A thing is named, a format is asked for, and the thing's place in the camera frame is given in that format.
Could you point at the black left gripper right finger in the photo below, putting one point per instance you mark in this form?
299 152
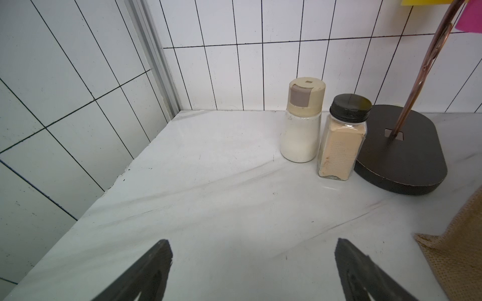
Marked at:
362 279

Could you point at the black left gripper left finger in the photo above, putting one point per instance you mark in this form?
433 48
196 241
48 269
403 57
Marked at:
146 279

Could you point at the burlap Christmas canvas bag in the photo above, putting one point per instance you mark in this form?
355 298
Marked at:
455 256

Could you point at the dark metal cup stand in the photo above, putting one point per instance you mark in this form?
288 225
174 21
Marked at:
402 152

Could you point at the black-lidded spice jar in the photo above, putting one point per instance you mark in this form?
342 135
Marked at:
343 136

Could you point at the white powder spice jar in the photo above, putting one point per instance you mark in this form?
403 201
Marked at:
300 138

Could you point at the pink plastic goblet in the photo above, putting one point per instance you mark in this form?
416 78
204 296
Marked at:
471 19

